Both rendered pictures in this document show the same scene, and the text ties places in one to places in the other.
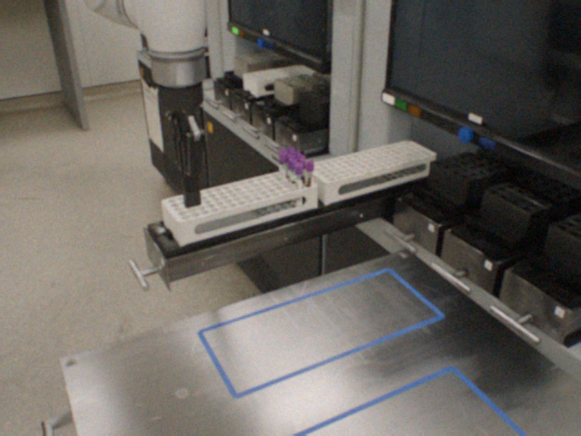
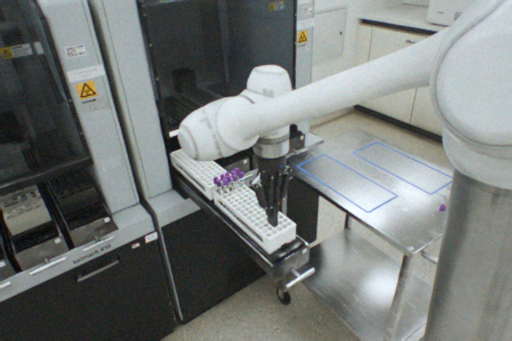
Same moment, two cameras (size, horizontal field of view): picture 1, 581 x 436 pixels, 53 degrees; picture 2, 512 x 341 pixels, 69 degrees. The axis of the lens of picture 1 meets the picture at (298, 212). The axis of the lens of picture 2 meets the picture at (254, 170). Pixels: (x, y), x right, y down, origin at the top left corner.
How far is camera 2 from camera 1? 1.48 m
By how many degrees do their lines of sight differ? 78
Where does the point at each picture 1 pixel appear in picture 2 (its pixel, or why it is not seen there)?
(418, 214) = (236, 163)
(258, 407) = (398, 190)
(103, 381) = (415, 233)
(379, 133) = (162, 161)
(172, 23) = not seen: hidden behind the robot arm
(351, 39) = (113, 122)
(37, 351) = not seen: outside the picture
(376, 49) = (142, 114)
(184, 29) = not seen: hidden behind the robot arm
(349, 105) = (125, 166)
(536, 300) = (294, 142)
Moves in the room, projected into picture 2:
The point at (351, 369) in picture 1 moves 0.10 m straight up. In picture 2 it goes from (366, 171) to (369, 147)
